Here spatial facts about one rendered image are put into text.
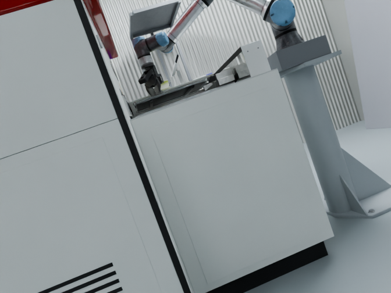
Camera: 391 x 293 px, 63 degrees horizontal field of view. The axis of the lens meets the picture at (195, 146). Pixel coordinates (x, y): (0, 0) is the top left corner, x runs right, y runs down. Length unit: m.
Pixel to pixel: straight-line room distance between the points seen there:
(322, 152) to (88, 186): 1.20
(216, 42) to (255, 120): 2.97
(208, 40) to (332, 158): 2.76
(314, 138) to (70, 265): 1.29
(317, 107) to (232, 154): 0.65
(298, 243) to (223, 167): 0.45
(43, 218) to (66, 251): 0.12
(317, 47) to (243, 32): 2.67
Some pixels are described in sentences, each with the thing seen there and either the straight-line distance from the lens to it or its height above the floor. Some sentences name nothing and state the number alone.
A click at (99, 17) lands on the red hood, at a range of 1.34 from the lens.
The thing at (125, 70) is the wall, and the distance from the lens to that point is 4.01.
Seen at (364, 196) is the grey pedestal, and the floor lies 0.03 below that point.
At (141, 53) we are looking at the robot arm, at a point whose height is 1.18.
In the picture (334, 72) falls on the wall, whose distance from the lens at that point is 4.74.
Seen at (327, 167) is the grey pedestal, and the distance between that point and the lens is 1.80.
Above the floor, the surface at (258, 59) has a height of 0.89.
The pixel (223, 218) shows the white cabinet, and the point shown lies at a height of 0.33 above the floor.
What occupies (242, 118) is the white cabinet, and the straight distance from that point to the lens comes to 1.28.
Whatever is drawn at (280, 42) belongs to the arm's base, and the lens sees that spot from 1.79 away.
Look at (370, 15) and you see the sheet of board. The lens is 3.93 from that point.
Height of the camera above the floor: 0.72
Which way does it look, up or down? 4 degrees down
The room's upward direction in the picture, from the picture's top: 20 degrees counter-clockwise
